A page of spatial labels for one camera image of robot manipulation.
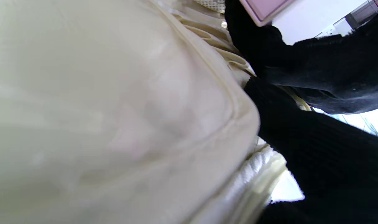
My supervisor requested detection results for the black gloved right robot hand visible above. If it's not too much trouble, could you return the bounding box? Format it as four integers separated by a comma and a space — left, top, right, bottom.
243, 76, 378, 224

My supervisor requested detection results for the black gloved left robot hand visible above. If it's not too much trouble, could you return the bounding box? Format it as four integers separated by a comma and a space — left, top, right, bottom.
225, 0, 378, 115

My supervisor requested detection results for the pink floral jewelry box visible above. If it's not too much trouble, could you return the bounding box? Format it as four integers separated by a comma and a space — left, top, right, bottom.
239, 0, 297, 27

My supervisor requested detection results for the cream handbag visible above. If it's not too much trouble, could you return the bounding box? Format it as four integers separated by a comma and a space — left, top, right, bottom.
0, 0, 311, 224

